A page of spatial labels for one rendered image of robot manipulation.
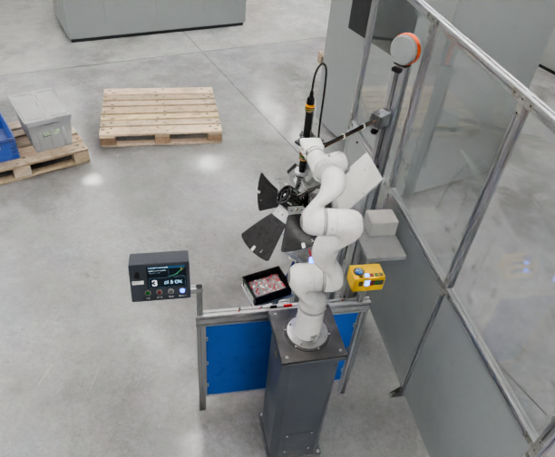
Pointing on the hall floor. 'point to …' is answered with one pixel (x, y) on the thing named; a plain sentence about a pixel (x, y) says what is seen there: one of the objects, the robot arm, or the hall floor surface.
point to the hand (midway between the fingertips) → (306, 135)
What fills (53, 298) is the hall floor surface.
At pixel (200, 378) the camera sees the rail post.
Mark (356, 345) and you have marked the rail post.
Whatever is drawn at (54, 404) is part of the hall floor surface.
